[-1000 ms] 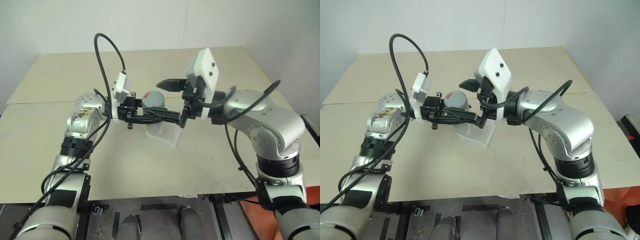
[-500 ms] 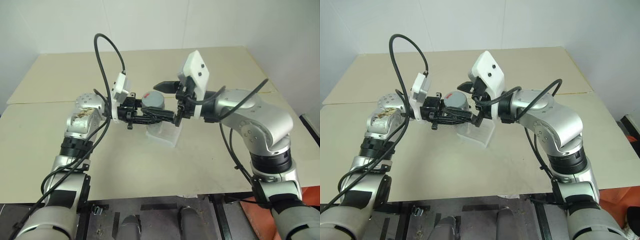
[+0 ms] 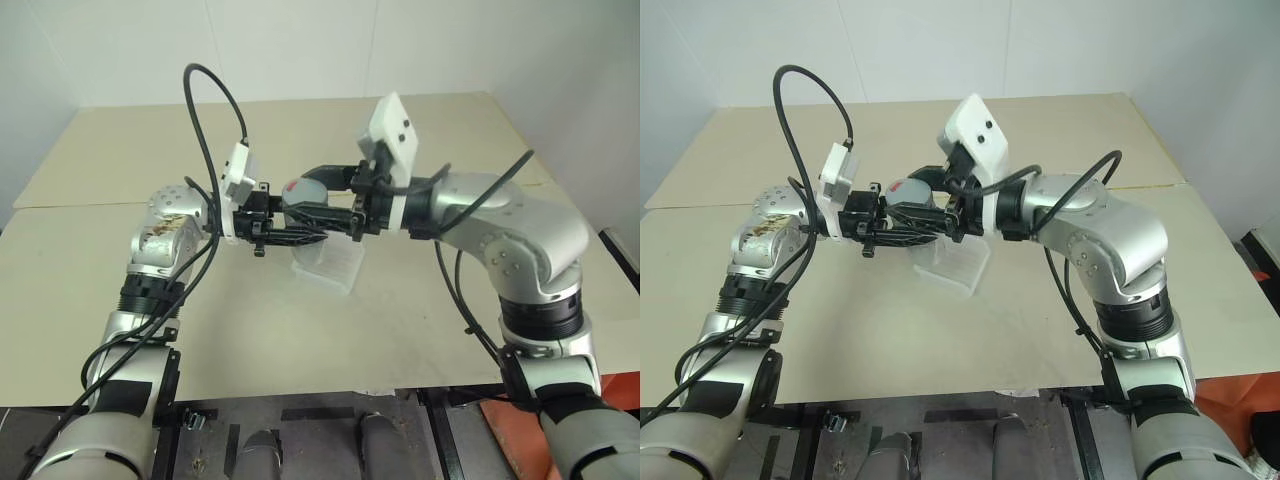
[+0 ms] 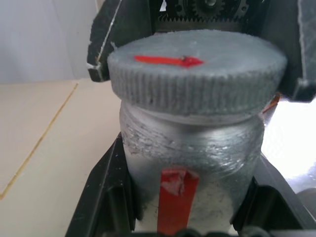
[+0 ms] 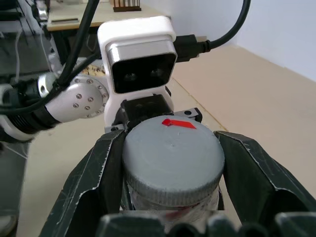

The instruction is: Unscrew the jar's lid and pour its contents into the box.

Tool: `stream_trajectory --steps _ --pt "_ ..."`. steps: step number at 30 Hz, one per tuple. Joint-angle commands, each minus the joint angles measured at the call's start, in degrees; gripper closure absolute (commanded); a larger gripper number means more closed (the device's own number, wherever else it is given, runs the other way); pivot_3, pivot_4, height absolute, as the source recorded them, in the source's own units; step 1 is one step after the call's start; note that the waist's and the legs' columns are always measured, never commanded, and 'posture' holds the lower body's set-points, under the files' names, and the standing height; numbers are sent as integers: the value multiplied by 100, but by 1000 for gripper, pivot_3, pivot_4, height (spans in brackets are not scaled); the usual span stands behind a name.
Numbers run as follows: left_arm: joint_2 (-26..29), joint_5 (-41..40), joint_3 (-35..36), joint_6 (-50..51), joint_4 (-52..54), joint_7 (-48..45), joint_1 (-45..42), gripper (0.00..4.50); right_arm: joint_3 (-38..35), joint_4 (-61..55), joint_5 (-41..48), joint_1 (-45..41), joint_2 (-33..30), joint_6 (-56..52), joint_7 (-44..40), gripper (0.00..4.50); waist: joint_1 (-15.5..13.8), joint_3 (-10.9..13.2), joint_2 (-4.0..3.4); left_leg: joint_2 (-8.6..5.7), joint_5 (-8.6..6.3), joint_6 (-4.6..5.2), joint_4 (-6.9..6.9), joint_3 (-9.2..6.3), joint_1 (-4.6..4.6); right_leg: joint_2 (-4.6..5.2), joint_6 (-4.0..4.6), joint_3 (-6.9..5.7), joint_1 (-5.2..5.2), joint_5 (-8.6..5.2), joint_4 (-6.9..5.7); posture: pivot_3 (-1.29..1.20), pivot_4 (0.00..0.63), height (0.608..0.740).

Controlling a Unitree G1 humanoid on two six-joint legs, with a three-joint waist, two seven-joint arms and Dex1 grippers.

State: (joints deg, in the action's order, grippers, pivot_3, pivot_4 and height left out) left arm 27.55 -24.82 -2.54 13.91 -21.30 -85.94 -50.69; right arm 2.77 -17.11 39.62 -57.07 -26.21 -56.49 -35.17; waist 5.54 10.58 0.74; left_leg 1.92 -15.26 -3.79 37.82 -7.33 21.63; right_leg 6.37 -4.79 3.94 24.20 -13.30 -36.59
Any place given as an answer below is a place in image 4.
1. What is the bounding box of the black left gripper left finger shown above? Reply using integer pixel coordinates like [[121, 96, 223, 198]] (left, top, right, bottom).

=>
[[65, 132, 137, 237]]

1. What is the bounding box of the grey ribbed lid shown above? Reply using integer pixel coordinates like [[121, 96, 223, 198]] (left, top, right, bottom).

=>
[[107, 29, 288, 118]]

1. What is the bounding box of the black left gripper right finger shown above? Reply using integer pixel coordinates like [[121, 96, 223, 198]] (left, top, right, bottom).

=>
[[231, 154, 316, 237]]

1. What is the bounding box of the grey jar with red tape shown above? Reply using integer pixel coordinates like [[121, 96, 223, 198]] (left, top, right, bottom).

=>
[[119, 100, 266, 235]]

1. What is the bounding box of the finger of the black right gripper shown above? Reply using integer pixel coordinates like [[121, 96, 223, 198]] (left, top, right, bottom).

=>
[[248, 0, 316, 102], [86, 0, 159, 83]]

